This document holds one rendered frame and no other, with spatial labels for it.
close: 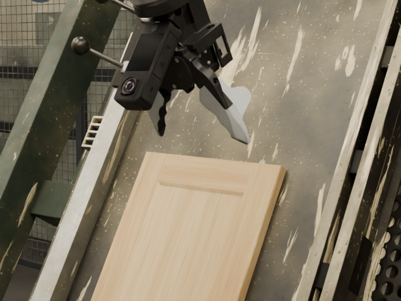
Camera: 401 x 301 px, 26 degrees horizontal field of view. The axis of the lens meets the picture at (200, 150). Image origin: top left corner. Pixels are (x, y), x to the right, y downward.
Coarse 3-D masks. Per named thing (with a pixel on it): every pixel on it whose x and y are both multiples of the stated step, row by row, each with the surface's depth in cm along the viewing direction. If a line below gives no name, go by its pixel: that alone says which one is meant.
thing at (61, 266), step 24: (120, 120) 172; (96, 144) 172; (120, 144) 172; (96, 168) 169; (96, 192) 168; (72, 216) 167; (96, 216) 169; (72, 240) 164; (48, 264) 165; (72, 264) 165; (48, 288) 162
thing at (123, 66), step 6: (78, 36) 172; (72, 42) 171; (78, 42) 170; (84, 42) 171; (72, 48) 171; (78, 48) 171; (84, 48) 171; (90, 48) 173; (78, 54) 172; (84, 54) 172; (96, 54) 173; (102, 54) 173; (108, 60) 174; (114, 60) 174; (120, 66) 175; (126, 66) 175
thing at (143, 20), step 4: (96, 0) 175; (100, 0) 175; (104, 0) 175; (108, 0) 175; (112, 0) 176; (116, 0) 176; (116, 4) 177; (120, 4) 177; (124, 4) 177; (128, 8) 177; (132, 8) 178; (132, 12) 178; (140, 20) 179; (144, 20) 178; (148, 20) 178
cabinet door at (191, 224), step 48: (144, 192) 162; (192, 192) 156; (240, 192) 149; (144, 240) 157; (192, 240) 151; (240, 240) 145; (96, 288) 158; (144, 288) 152; (192, 288) 147; (240, 288) 141
